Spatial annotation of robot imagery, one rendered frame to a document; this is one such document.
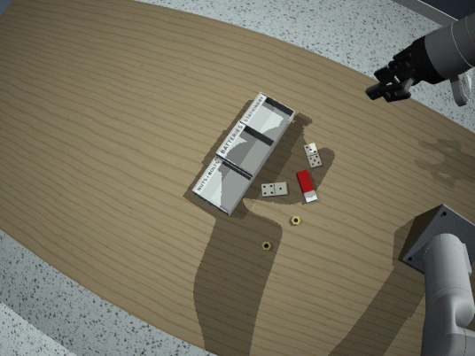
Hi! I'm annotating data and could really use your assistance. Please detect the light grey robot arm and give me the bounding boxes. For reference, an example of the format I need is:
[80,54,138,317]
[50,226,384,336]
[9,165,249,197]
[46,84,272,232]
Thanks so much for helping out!
[421,12,475,356]

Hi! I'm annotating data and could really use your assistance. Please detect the red and white eraser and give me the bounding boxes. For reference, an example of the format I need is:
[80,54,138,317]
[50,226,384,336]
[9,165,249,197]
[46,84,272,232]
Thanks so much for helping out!
[296,170,317,204]

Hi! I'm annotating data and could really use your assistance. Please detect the grey rack of bins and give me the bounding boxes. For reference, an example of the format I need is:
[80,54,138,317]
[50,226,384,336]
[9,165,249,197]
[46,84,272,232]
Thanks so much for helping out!
[192,92,294,217]

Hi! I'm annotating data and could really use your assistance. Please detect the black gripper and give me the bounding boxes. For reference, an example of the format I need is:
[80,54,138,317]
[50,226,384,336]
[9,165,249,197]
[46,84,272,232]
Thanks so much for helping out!
[365,35,448,103]

